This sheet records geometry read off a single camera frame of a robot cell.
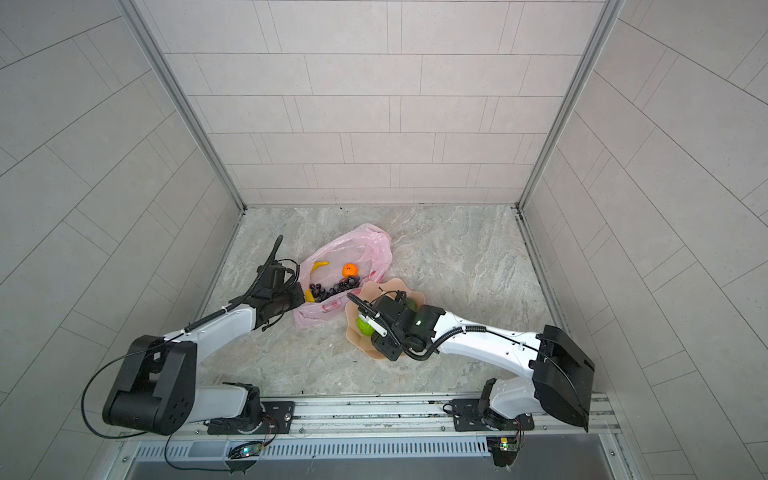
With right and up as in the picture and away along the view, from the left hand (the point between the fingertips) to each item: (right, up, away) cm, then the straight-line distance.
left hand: (311, 287), depth 91 cm
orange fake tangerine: (+12, +5, +3) cm, 13 cm away
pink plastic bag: (+17, +12, +8) cm, 22 cm away
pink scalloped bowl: (+18, -1, -2) cm, 18 cm away
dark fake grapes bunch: (+3, -1, -1) cm, 3 cm away
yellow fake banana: (0, -2, -3) cm, 4 cm away
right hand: (+23, -12, -14) cm, 30 cm away
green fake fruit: (+18, -9, -11) cm, 23 cm away
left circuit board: (-6, -30, -26) cm, 41 cm away
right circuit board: (+51, -33, -24) cm, 65 cm away
